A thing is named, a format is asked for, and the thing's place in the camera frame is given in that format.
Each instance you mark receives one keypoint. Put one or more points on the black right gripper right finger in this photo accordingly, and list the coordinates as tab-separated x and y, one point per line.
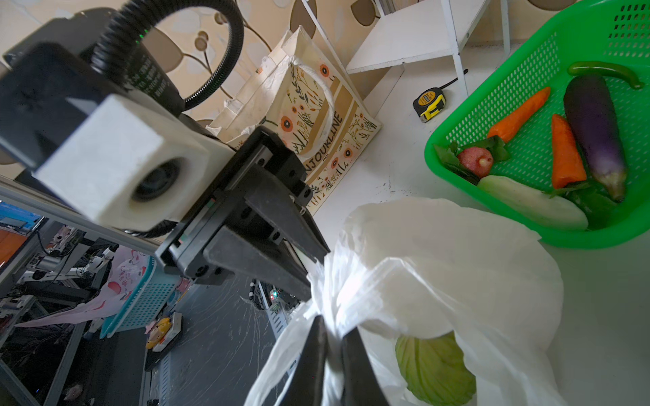
361	387

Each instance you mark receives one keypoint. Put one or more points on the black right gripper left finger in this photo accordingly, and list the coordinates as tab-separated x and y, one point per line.
306	387

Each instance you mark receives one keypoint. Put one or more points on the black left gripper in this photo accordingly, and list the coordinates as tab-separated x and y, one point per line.
249	220

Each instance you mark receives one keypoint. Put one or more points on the green cabbage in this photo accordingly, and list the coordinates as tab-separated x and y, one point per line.
434	370

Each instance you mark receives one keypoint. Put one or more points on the white plastic bag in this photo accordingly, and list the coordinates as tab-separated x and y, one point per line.
422	268

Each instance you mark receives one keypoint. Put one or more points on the cream floral tote bag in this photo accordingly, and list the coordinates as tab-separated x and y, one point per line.
299	94

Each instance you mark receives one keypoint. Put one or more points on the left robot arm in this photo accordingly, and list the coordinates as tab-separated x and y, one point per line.
63	74

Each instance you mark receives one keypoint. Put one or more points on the black yellow tape measure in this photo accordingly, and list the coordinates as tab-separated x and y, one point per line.
431	102

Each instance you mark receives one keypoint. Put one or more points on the small red radish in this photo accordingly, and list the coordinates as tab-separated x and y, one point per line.
477	160

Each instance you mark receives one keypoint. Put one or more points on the white shelf rack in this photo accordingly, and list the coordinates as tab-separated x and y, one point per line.
366	38

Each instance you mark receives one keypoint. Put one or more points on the orange carrot upper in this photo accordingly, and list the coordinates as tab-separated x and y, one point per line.
509	126

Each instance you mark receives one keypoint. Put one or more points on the orange carrot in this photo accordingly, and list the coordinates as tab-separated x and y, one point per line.
568	167
509	126

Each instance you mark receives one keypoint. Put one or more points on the white radish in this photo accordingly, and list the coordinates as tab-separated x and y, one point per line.
533	204

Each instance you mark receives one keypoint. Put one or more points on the orange carrot lower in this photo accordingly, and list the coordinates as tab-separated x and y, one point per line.
568	167

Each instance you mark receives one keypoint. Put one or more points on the purple eggplant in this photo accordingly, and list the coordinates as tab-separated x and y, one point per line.
590	112

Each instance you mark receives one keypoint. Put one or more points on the green chili pepper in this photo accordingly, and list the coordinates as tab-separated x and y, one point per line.
607	69

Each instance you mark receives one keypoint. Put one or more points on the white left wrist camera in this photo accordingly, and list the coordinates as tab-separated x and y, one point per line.
130	167

